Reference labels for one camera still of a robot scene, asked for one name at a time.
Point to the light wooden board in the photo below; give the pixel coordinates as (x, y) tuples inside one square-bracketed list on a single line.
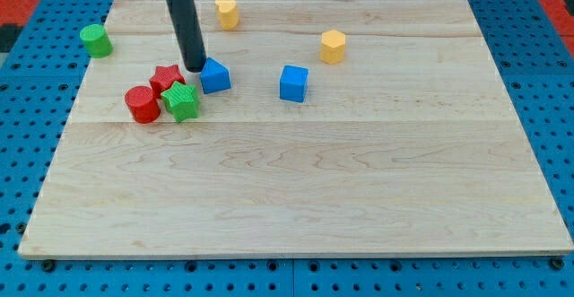
[(408, 148)]

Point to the yellow heart block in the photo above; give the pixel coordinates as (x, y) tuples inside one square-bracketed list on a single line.
[(227, 13)]

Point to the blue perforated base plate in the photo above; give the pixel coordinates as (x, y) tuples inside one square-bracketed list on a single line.
[(43, 73)]

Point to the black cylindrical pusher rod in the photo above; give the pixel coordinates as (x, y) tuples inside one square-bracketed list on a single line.
[(185, 22)]

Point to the red star block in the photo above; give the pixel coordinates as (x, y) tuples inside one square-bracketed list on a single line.
[(164, 77)]

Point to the blue cube block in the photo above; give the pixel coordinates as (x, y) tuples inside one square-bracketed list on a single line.
[(294, 83)]

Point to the green star block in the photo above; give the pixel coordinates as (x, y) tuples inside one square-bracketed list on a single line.
[(182, 101)]

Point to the blue triangular prism block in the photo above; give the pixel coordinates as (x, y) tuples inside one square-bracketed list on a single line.
[(214, 77)]

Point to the yellow hexagon block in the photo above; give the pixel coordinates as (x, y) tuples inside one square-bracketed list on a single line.
[(333, 45)]

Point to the red cylinder block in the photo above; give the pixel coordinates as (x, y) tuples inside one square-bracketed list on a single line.
[(142, 104)]

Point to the green cylinder block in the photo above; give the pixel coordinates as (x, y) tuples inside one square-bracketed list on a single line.
[(96, 40)]

